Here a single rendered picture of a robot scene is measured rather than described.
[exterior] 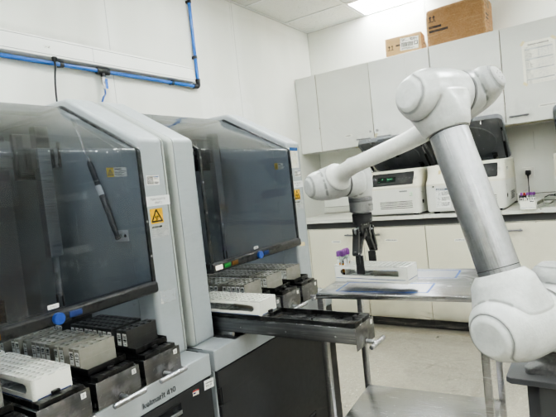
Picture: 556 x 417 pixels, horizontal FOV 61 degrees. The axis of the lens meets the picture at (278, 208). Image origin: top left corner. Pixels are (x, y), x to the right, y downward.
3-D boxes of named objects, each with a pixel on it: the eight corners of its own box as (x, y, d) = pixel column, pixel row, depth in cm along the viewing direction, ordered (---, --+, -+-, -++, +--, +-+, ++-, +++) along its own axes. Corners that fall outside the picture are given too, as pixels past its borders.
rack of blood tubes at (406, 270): (334, 280, 185) (333, 265, 184) (347, 275, 192) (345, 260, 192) (408, 285, 167) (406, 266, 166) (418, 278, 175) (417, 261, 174)
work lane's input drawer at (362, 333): (188, 333, 177) (185, 309, 176) (213, 321, 188) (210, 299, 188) (371, 354, 137) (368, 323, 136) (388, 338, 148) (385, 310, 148)
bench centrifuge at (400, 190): (355, 218, 393) (347, 140, 390) (384, 209, 443) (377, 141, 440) (421, 214, 361) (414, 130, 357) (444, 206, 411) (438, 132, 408)
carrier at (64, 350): (98, 353, 137) (95, 333, 137) (102, 354, 136) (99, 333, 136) (60, 368, 127) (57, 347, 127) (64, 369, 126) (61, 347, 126)
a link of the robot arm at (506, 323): (586, 347, 110) (533, 376, 98) (523, 351, 123) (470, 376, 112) (472, 55, 126) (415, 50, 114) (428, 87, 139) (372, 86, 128)
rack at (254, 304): (196, 313, 176) (194, 297, 176) (214, 306, 184) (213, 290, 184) (261, 319, 160) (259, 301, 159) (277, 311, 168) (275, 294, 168)
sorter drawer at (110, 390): (-31, 375, 156) (-35, 348, 155) (11, 359, 167) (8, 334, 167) (109, 415, 115) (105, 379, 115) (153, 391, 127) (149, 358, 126)
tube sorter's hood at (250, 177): (119, 271, 195) (99, 117, 191) (216, 246, 245) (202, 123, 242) (213, 274, 166) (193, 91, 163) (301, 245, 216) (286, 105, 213)
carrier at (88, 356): (112, 356, 133) (109, 335, 133) (117, 357, 132) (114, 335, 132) (75, 371, 124) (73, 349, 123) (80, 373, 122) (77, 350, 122)
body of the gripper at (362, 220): (365, 213, 174) (367, 237, 175) (375, 210, 181) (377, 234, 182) (347, 213, 179) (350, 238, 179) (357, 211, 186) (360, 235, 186)
